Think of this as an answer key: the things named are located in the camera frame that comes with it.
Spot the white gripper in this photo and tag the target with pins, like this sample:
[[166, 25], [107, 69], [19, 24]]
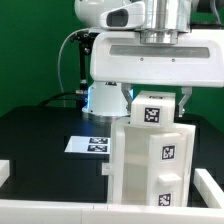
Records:
[[197, 60]]

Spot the white cabinet top block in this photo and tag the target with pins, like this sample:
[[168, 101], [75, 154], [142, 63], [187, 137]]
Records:
[[152, 108]]

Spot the white cabinet door panel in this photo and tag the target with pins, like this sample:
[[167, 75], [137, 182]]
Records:
[[165, 186]]

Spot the white cabinet box body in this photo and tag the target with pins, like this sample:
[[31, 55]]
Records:
[[127, 168]]

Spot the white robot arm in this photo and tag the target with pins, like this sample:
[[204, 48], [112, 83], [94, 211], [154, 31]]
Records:
[[150, 42]]

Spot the white paper with markers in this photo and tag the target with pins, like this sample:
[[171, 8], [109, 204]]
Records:
[[88, 145]]

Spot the black camera on stand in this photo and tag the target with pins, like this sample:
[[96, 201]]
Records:
[[85, 39]]

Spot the white right border rail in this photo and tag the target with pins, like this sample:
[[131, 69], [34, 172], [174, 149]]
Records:
[[208, 188]]

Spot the white border rail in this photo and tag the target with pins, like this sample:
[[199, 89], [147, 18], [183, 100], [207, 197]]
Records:
[[208, 188], [35, 212], [4, 171]]

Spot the white left border rail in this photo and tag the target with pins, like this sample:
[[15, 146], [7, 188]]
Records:
[[4, 171]]

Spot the white front border rail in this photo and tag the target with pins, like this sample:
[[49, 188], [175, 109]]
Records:
[[35, 212]]

